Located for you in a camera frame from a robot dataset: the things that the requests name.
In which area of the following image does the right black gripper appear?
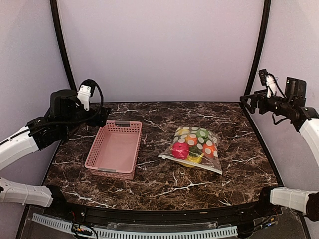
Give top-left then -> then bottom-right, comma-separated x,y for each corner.
241,88 -> 293,116

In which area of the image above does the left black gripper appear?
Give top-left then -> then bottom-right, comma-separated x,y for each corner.
62,106 -> 111,136

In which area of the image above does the pink plastic basket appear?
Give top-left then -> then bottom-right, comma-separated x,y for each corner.
84,120 -> 142,180

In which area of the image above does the orange toy fruit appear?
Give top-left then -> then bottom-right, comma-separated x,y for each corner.
202,144 -> 218,158

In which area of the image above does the orange green toy mango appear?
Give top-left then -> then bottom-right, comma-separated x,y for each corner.
185,134 -> 198,147

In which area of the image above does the clear dotted zip bag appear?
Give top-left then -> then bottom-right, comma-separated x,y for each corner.
158,126 -> 223,175

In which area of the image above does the yellow toy lemon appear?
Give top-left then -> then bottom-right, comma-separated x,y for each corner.
175,127 -> 190,136

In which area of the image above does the green toy watermelon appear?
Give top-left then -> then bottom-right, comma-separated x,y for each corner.
189,146 -> 202,155

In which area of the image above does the yellow toy banana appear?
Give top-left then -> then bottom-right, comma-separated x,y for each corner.
182,153 -> 204,168

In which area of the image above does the red toy fruit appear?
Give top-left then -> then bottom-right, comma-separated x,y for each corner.
172,142 -> 189,160

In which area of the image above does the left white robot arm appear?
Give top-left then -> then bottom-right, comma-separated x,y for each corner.
0,105 -> 111,217

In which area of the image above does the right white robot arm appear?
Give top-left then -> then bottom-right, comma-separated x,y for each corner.
240,90 -> 319,222

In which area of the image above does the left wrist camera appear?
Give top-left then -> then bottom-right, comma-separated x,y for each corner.
49,79 -> 104,118

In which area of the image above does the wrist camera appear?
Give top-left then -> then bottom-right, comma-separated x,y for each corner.
49,79 -> 104,118
285,77 -> 307,99

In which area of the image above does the right black frame post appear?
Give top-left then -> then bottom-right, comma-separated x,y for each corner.
244,0 -> 271,95

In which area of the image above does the black frame post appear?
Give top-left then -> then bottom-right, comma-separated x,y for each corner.
49,0 -> 78,91
244,0 -> 271,95

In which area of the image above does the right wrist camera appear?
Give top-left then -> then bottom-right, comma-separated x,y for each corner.
285,77 -> 307,99

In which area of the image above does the black front rail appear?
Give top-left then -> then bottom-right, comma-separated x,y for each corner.
29,196 -> 295,230

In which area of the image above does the left black frame post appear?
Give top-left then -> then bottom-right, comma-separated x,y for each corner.
49,0 -> 78,91

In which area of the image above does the white slotted cable duct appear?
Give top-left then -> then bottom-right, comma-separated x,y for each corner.
32,213 -> 238,239

